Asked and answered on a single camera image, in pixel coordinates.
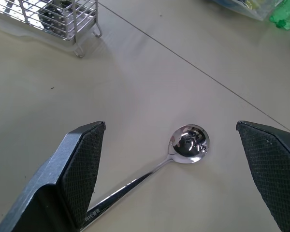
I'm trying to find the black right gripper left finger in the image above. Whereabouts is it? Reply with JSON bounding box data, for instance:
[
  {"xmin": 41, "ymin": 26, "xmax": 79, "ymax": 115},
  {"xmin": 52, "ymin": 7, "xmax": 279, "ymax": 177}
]
[{"xmin": 0, "ymin": 120, "xmax": 106, "ymax": 232}]

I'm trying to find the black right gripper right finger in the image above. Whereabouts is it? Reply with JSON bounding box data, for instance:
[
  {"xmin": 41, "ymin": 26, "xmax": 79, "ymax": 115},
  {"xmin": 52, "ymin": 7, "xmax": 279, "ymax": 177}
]
[{"xmin": 235, "ymin": 120, "xmax": 290, "ymax": 232}]

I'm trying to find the stainless steel round spoon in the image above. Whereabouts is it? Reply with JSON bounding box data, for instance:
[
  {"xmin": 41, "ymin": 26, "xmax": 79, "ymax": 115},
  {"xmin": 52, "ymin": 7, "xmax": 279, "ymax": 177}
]
[{"xmin": 79, "ymin": 124, "xmax": 210, "ymax": 230}]

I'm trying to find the green plastic bottle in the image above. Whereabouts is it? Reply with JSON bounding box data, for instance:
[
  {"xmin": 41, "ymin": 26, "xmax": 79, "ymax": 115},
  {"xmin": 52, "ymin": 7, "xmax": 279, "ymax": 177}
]
[{"xmin": 269, "ymin": 7, "xmax": 290, "ymax": 30}]

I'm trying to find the clear plastic bag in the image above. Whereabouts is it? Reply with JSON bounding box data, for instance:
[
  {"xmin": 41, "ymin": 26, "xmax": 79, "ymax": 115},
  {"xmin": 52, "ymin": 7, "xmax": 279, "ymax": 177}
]
[{"xmin": 205, "ymin": 0, "xmax": 287, "ymax": 21}]

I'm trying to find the chrome wire cutlery rack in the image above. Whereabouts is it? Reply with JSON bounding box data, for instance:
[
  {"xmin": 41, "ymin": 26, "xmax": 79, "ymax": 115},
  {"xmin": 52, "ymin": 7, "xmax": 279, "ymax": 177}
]
[{"xmin": 0, "ymin": 0, "xmax": 103, "ymax": 58}]

